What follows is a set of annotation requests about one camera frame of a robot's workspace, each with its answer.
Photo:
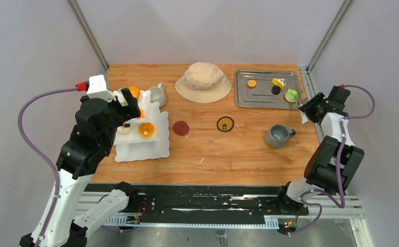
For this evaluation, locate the white ceramic mug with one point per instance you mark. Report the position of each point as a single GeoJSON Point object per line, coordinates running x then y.
{"type": "Point", "coordinates": [157, 95]}

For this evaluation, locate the grey ceramic mug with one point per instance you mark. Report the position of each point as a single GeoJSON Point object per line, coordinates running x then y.
{"type": "Point", "coordinates": [277, 136]}

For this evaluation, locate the yellow cake slice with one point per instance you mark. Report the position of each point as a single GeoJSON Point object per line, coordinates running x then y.
{"type": "Point", "coordinates": [281, 83]}

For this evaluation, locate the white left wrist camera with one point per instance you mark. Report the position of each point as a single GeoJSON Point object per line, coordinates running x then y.
{"type": "Point", "coordinates": [96, 87]}

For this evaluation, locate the dark red round coaster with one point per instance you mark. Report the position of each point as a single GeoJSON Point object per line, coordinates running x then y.
{"type": "Point", "coordinates": [180, 128]}

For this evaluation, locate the black round cookie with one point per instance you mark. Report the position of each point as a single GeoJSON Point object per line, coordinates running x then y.
{"type": "Point", "coordinates": [276, 90]}

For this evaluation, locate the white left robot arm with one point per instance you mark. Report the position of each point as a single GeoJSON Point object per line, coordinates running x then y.
{"type": "Point", "coordinates": [90, 141]}

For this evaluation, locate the metal food tongs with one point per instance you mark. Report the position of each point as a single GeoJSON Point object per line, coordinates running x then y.
{"type": "Point", "coordinates": [301, 101]}

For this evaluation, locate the beige bucket hat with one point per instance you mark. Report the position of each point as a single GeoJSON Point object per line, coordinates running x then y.
{"type": "Point", "coordinates": [203, 82]}

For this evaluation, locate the orange macaron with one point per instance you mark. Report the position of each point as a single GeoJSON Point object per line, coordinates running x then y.
{"type": "Point", "coordinates": [135, 92]}

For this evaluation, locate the green frosted donut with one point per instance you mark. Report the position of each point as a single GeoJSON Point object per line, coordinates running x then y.
{"type": "Point", "coordinates": [291, 96]}

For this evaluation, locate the metal serving tray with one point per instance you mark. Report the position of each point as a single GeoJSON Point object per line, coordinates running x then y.
{"type": "Point", "coordinates": [261, 96]}

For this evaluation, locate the yellow black round coaster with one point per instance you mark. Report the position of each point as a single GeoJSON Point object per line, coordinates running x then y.
{"type": "Point", "coordinates": [225, 124]}

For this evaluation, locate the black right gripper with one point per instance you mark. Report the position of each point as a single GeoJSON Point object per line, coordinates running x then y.
{"type": "Point", "coordinates": [308, 108]}

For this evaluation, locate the white tiered dessert stand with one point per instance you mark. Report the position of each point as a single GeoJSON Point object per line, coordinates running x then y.
{"type": "Point", "coordinates": [133, 147]}

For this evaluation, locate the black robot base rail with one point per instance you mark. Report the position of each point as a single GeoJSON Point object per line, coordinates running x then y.
{"type": "Point", "coordinates": [230, 207]}

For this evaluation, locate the white chocolate donut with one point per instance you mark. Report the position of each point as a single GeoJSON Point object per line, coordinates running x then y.
{"type": "Point", "coordinates": [124, 129]}

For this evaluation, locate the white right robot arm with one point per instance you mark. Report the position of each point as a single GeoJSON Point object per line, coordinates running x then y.
{"type": "Point", "coordinates": [336, 160]}

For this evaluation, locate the orange frosted donut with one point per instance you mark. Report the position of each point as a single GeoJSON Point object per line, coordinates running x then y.
{"type": "Point", "coordinates": [146, 129]}

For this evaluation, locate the orange star cookie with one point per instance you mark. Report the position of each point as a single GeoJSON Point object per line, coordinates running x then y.
{"type": "Point", "coordinates": [142, 115]}

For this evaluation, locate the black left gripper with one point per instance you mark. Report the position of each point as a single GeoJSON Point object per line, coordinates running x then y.
{"type": "Point", "coordinates": [132, 109]}

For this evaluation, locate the small orange round biscuit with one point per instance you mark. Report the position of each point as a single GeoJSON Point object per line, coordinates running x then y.
{"type": "Point", "coordinates": [251, 84]}

